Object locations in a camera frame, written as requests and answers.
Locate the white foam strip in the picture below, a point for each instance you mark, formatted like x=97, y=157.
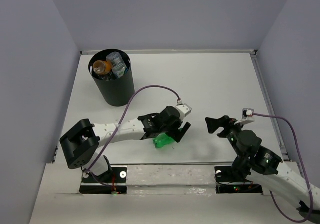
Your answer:
x=165, y=179

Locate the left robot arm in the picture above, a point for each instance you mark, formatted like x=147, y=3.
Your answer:
x=80, y=142

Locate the clear bottle black label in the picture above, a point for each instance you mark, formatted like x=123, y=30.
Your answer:
x=108, y=77

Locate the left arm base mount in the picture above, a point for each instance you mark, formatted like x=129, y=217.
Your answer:
x=113, y=182

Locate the clear bottle white-green label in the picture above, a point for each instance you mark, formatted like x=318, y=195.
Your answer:
x=119, y=67

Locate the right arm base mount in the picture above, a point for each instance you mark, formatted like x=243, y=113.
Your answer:
x=227, y=182

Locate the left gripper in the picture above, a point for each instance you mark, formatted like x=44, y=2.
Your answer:
x=175, y=134

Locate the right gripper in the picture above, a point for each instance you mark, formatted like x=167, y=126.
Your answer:
x=225, y=121

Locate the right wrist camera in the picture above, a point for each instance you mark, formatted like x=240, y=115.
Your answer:
x=247, y=116

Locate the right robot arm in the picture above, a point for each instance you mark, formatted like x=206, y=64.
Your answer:
x=265, y=167

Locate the black cylindrical bin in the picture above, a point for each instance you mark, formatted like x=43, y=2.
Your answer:
x=116, y=92

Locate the orange juice bottle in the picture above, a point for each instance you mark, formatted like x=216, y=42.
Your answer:
x=101, y=67

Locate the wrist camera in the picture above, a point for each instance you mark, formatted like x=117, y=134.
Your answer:
x=247, y=116
x=184, y=110

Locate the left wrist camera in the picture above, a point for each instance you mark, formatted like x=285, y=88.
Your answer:
x=184, y=110

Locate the green plastic bottle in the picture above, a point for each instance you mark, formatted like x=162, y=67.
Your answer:
x=162, y=140

